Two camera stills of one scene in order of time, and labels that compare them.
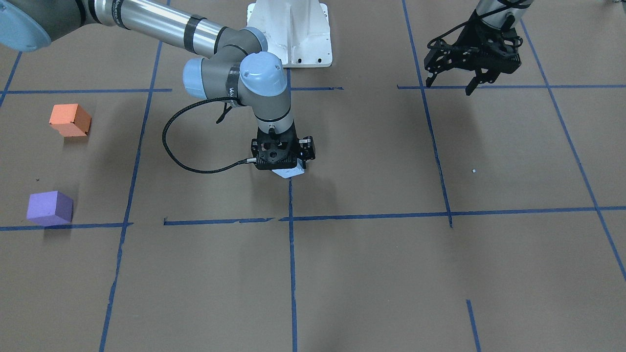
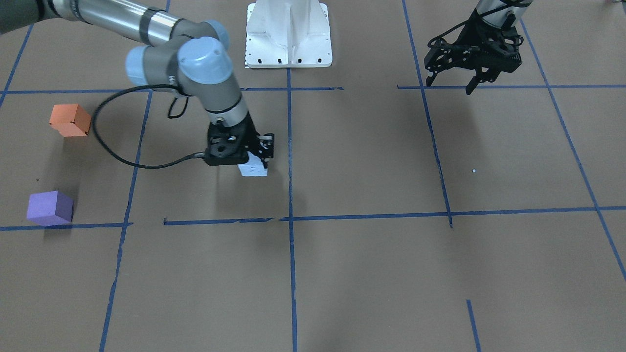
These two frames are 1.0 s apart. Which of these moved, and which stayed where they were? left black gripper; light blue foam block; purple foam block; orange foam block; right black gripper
Moved: light blue foam block; right black gripper
Stayed: left black gripper; purple foam block; orange foam block
